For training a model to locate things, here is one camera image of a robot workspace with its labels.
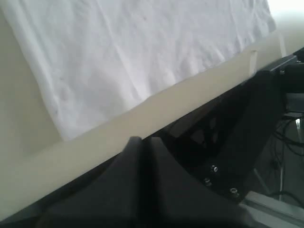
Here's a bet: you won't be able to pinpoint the white t-shirt with red logo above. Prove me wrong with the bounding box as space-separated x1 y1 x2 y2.
0 0 276 140

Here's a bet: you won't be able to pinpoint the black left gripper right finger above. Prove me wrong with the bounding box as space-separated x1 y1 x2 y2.
142 137 256 228

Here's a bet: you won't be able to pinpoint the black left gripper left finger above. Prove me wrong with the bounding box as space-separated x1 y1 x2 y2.
39 137 143 228

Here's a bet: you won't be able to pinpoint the black cables under table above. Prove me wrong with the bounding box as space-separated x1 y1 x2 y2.
268 114 304 202

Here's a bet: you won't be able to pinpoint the black robot arm base mount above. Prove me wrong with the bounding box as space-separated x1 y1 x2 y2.
154 54 304 199

